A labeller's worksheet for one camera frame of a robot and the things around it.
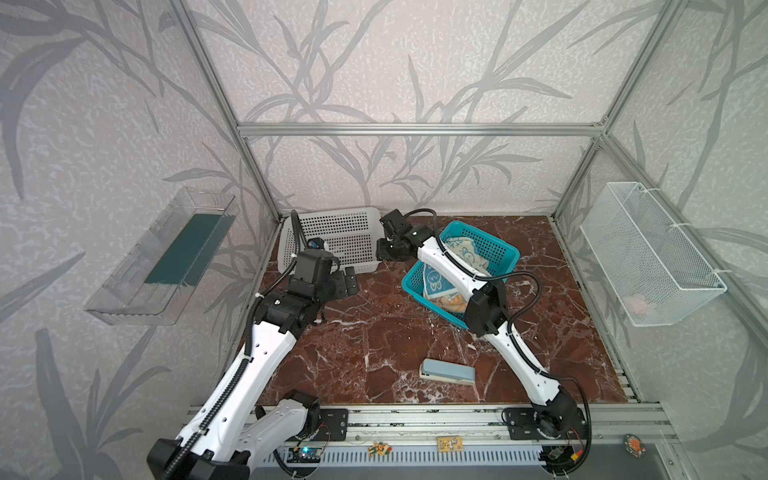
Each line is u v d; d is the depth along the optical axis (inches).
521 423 28.9
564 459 28.9
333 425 29.1
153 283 24.8
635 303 28.6
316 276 21.7
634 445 27.8
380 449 27.7
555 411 25.1
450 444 27.8
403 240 29.0
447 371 31.0
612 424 29.7
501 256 40.1
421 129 37.3
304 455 28.0
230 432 15.0
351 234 48.7
